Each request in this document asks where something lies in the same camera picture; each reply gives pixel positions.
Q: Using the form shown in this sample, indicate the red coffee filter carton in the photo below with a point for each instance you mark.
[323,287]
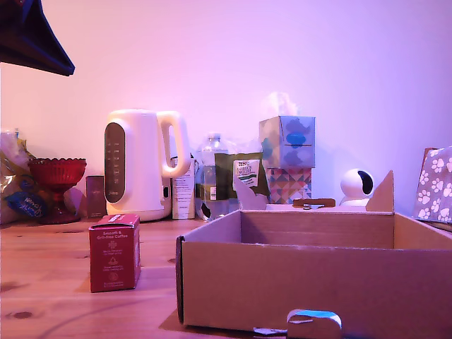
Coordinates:
[113,252]

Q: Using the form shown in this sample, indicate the small dark brown box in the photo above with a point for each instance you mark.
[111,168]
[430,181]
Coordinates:
[95,197]

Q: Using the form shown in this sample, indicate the white printed carton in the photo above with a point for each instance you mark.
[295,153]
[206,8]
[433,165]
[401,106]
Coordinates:
[183,197]

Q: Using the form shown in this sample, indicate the blue cloud tissue box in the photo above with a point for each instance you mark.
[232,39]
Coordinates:
[287,141]

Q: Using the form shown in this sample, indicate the triangle pattern tissue box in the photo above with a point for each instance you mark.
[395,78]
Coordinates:
[287,185]

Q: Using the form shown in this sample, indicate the open brown cardboard box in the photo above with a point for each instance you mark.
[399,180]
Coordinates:
[282,279]

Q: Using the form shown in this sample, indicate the red glass footed bowl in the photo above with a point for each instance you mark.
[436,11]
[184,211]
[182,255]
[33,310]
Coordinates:
[57,173]

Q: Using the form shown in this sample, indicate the yellow snack bag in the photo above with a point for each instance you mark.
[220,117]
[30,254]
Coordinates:
[14,190]

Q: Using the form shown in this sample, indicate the white electric kettle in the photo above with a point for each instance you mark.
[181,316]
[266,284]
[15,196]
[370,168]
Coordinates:
[141,166]

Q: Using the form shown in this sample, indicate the clear plastic water bottle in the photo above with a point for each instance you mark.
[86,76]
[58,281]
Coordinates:
[207,176]

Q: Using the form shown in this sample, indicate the dark green pouch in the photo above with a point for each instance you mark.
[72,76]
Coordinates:
[226,176]

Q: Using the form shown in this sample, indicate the paw print fabric bag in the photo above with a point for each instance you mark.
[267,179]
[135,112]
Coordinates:
[436,183]

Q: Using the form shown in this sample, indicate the small white round camera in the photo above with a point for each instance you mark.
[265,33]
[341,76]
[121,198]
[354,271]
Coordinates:
[356,185]

